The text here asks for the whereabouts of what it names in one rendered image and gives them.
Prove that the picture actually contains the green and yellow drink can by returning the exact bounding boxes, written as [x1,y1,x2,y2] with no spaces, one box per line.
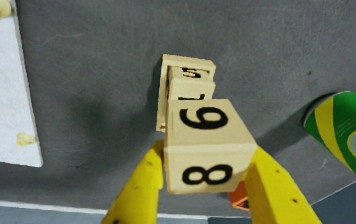
[304,91,356,174]

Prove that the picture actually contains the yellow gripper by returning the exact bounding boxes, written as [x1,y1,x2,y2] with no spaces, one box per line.
[99,139,321,224]

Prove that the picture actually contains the cream number cube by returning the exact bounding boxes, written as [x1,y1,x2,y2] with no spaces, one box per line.
[164,99,257,195]
[166,66,216,102]

